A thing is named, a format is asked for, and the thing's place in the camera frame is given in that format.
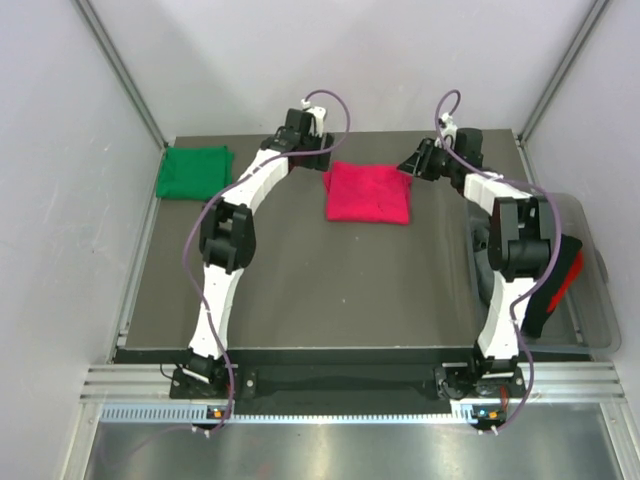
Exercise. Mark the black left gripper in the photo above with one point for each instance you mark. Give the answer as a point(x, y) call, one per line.
point(317, 161)

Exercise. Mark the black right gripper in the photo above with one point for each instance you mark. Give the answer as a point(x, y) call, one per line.
point(418, 164)

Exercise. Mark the pink t-shirt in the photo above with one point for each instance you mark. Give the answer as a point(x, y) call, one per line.
point(367, 194)

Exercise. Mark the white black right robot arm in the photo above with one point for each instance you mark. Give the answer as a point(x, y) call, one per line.
point(523, 245)

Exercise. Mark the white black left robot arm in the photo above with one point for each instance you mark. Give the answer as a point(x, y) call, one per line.
point(227, 239)

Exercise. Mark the folded green t-shirt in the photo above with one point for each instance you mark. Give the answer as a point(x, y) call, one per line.
point(195, 174)

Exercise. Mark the grey t-shirt in bin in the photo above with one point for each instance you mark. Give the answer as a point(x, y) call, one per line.
point(484, 276)

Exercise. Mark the black t-shirt in bin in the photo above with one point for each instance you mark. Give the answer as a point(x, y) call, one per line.
point(536, 315)

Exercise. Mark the red t-shirt in bin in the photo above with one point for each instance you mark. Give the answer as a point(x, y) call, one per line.
point(573, 273)

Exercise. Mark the clear plastic storage bin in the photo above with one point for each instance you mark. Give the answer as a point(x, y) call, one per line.
point(585, 320)

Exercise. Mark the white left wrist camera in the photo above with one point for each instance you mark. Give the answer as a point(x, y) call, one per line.
point(318, 117)

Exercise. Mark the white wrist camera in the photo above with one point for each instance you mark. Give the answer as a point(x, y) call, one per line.
point(448, 130)
point(318, 117)

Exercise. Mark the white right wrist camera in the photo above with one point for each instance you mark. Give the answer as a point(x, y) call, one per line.
point(448, 130)

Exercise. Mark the left aluminium corner post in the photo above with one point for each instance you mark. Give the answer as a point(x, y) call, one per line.
point(99, 32)

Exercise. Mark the aluminium corner post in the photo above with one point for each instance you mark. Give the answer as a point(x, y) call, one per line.
point(586, 27)
point(99, 32)

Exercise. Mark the right aluminium corner post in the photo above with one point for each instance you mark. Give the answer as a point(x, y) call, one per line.
point(586, 27)

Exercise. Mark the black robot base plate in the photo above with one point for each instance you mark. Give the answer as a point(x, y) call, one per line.
point(341, 381)

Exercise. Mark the aluminium front frame rail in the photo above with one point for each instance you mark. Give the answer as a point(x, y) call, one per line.
point(554, 382)

